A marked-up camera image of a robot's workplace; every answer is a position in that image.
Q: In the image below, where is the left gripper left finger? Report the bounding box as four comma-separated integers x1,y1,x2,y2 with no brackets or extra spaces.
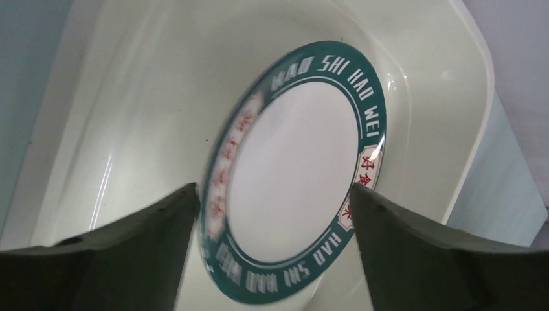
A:
1,183,199,310

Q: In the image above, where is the white rectangular tub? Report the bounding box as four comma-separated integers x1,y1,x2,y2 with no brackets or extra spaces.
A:
1,1,494,310

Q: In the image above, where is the green rimmed patterned plate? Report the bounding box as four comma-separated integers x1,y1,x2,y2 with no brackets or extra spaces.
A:
199,41,387,305

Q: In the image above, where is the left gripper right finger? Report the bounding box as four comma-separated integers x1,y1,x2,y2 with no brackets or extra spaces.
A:
350,183,548,310

